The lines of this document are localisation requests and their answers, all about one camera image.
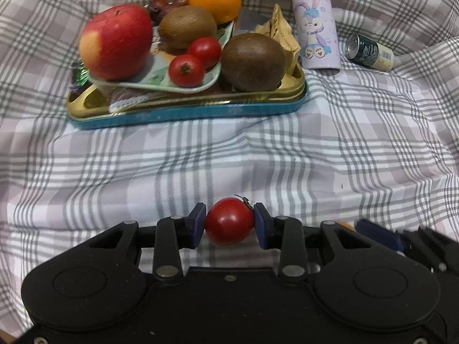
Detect yellow paper wrapper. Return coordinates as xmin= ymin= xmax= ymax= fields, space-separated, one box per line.
xmin=254 ymin=4 xmax=300 ymax=75

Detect red dates on tray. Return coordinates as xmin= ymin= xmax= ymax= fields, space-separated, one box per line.
xmin=147 ymin=0 xmax=189 ymax=26

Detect cherry tomato on plate back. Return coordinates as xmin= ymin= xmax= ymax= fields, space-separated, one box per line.
xmin=187 ymin=36 xmax=222 ymax=69

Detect green foil candy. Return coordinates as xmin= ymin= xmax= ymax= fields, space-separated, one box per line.
xmin=71 ymin=60 xmax=92 ymax=92

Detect dark green drink can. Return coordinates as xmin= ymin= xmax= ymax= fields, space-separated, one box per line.
xmin=345 ymin=34 xmax=394 ymax=72

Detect cherry tomato on plate front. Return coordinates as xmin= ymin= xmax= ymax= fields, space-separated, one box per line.
xmin=168 ymin=54 xmax=205 ymax=88

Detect purple cartoon thermos bottle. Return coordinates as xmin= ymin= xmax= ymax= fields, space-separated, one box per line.
xmin=292 ymin=0 xmax=341 ymax=71

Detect blue gold tin tray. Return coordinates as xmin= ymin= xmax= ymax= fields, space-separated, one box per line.
xmin=66 ymin=66 xmax=306 ymax=130

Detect red apple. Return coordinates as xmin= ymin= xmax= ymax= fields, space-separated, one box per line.
xmin=79 ymin=3 xmax=153 ymax=81

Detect cherry tomato on plate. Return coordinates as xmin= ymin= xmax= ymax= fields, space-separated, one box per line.
xmin=187 ymin=36 xmax=222 ymax=69
xmin=168 ymin=54 xmax=205 ymax=88

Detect brown kiwi on plate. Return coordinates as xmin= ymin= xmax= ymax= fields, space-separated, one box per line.
xmin=158 ymin=5 xmax=217 ymax=50

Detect grey plaid sofa cover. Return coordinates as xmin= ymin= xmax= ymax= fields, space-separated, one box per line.
xmin=1 ymin=0 xmax=458 ymax=335

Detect red tomato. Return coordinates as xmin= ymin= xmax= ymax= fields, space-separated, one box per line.
xmin=205 ymin=194 xmax=254 ymax=246

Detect white patterned small plate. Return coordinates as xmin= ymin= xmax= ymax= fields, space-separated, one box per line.
xmin=89 ymin=27 xmax=221 ymax=94

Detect large brown round fruit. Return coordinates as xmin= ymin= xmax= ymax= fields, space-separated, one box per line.
xmin=221 ymin=34 xmax=286 ymax=92

